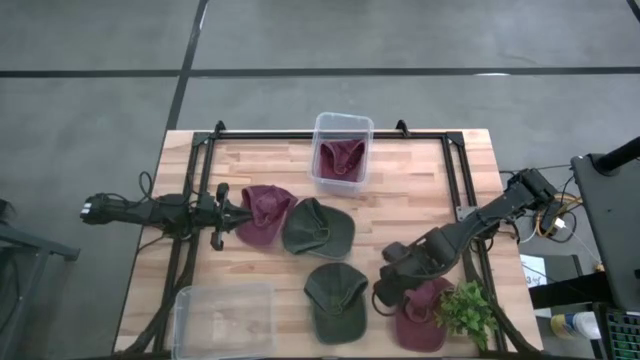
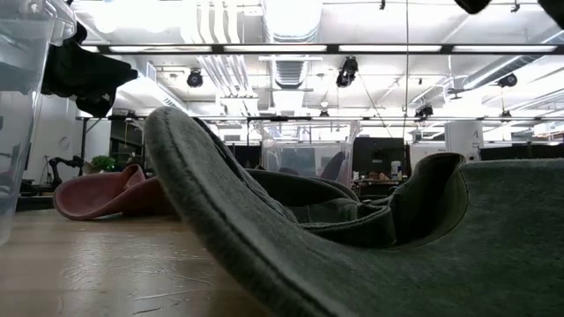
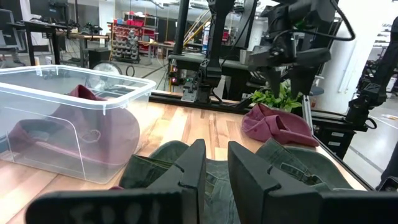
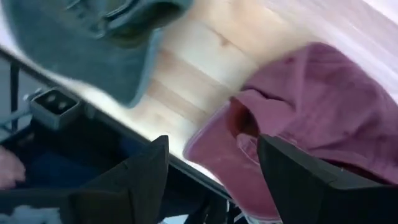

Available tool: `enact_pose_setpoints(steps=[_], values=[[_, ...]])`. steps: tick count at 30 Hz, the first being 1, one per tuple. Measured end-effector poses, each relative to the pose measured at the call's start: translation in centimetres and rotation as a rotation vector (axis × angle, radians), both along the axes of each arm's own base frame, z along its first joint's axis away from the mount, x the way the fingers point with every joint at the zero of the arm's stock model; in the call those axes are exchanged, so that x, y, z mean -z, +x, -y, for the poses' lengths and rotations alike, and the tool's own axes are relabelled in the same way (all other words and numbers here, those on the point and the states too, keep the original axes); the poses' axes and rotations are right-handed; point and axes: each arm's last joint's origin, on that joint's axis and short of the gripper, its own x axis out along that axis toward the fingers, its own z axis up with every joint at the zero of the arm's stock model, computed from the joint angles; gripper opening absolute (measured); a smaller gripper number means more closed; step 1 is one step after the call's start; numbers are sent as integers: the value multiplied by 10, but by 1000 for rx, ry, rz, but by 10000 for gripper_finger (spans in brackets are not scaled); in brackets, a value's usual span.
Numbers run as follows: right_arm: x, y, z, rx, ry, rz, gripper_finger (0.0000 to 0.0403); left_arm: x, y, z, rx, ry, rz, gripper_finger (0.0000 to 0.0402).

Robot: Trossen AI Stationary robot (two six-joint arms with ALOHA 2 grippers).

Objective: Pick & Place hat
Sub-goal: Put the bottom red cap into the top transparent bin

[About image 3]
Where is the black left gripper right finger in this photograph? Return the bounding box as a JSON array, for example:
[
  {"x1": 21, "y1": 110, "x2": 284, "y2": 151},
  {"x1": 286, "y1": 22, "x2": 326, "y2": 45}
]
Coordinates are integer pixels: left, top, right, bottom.
[{"x1": 228, "y1": 141, "x2": 398, "y2": 224}]

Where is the clear plastic storage bin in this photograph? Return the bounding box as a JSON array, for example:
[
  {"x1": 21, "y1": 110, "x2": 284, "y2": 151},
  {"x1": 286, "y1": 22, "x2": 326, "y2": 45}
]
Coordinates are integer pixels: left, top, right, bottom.
[{"x1": 0, "y1": 64, "x2": 157, "y2": 185}]

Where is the black computer monitor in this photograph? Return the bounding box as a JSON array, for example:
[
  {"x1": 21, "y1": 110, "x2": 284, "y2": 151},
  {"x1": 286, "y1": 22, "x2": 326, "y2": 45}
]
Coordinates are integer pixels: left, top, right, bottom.
[{"x1": 29, "y1": 0, "x2": 68, "y2": 21}]

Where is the blue white bottle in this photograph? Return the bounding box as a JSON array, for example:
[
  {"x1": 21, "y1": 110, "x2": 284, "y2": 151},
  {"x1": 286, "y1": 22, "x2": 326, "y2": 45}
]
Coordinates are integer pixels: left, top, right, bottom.
[{"x1": 201, "y1": 26, "x2": 211, "y2": 54}]

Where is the black vertical frame post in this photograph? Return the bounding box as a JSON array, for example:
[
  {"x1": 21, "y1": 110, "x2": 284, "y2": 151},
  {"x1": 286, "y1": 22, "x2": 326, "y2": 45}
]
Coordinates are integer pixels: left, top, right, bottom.
[{"x1": 172, "y1": 0, "x2": 191, "y2": 56}]

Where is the black equipment stand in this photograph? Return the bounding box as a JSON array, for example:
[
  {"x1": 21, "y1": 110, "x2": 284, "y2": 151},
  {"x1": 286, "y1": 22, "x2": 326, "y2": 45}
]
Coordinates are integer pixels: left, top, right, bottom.
[{"x1": 167, "y1": 52, "x2": 259, "y2": 102}]

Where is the black standing desk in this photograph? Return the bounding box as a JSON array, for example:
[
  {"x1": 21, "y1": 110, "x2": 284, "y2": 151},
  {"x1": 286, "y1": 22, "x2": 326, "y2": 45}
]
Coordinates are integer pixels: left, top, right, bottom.
[{"x1": 7, "y1": 19, "x2": 78, "y2": 66}]

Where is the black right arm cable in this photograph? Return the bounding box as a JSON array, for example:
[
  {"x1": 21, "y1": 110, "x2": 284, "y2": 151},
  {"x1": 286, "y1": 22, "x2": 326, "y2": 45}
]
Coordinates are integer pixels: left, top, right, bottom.
[{"x1": 273, "y1": 0, "x2": 356, "y2": 43}]

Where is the black equipment cabinet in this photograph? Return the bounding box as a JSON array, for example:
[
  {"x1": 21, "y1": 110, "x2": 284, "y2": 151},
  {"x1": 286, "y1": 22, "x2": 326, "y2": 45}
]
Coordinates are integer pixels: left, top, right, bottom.
[{"x1": 310, "y1": 110, "x2": 357, "y2": 160}]

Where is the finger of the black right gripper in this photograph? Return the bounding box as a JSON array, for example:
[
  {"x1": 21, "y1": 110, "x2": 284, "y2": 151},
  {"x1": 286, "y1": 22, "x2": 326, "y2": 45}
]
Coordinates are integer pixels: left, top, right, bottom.
[
  {"x1": 264, "y1": 66, "x2": 282, "y2": 98},
  {"x1": 290, "y1": 65, "x2": 319, "y2": 96}
]

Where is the round floor fan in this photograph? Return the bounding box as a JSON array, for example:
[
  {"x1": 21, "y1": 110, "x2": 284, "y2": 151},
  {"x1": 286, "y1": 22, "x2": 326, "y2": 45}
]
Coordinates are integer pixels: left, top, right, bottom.
[{"x1": 92, "y1": 61, "x2": 124, "y2": 76}]

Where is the grey office chair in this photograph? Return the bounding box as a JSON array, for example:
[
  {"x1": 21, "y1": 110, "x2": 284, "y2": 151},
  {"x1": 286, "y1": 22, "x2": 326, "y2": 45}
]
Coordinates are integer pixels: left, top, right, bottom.
[{"x1": 0, "y1": 8, "x2": 27, "y2": 68}]

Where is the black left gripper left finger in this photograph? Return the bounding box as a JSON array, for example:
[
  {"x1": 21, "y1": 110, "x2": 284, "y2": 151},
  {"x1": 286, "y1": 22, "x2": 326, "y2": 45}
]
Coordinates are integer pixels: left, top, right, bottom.
[{"x1": 25, "y1": 139, "x2": 207, "y2": 224}]

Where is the black truss-link robot arm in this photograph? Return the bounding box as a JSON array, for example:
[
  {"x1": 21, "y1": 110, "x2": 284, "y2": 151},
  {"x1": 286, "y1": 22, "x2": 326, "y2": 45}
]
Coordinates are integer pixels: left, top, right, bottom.
[{"x1": 345, "y1": 17, "x2": 398, "y2": 131}]

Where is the green artificial plant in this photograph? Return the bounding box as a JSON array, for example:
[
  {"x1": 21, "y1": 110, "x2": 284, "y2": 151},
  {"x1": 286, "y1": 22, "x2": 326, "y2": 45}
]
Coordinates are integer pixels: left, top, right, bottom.
[{"x1": 250, "y1": 80, "x2": 303, "y2": 113}]

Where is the red parts shelf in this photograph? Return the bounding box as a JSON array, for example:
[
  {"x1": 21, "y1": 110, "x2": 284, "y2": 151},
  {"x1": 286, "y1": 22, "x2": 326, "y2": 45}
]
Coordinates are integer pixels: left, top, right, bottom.
[{"x1": 107, "y1": 12, "x2": 159, "y2": 63}]

